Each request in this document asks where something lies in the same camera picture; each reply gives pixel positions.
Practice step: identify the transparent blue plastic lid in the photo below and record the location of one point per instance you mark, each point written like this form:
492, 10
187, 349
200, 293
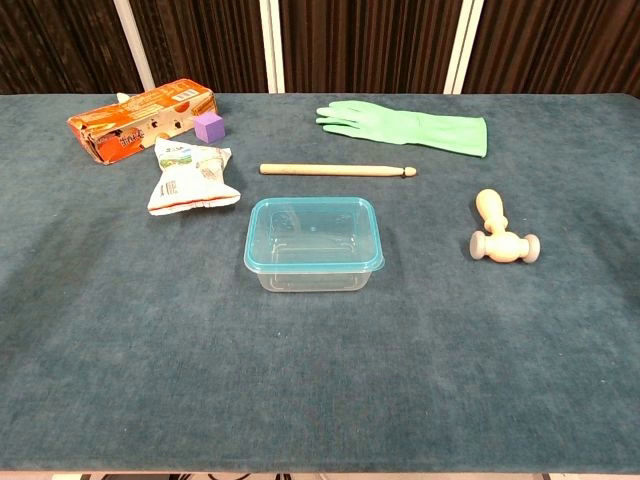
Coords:
312, 227

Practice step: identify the clear plastic container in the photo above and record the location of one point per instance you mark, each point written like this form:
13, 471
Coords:
310, 281

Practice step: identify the green rubber glove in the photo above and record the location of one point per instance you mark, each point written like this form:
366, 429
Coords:
415, 129

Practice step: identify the wooden stick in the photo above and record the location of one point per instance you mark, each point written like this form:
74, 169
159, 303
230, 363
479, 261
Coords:
330, 170

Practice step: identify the teal velvet table cloth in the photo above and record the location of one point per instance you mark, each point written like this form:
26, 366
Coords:
320, 375

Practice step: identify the white crumpled snack bag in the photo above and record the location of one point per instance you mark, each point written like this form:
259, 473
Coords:
187, 182

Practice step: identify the purple foam cube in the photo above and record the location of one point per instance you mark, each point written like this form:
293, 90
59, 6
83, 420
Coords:
208, 127

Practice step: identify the wooden toy hammer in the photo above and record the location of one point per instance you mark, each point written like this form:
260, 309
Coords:
502, 242

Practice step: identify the dark brown curtain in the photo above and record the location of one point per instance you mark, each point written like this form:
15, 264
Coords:
370, 45

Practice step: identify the orange cardboard carton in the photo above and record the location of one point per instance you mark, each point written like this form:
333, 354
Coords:
135, 120

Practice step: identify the white vertical post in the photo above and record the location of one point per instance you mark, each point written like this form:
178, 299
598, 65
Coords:
272, 45
463, 45
133, 45

